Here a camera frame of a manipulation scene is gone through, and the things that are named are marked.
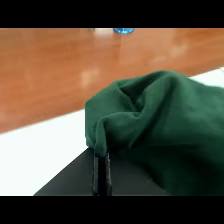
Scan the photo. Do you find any dark green T-shirt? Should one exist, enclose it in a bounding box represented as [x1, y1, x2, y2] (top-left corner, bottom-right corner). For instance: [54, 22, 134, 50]
[84, 69, 224, 197]

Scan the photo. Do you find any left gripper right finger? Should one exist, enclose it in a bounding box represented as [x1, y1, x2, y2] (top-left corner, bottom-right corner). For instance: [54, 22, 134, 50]
[105, 150, 169, 197]

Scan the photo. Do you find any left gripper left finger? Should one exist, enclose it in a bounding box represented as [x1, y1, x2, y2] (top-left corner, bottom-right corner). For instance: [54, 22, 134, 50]
[34, 147, 100, 197]

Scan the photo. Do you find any blue round object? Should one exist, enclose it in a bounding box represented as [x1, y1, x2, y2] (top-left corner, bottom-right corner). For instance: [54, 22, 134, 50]
[112, 27, 135, 35]

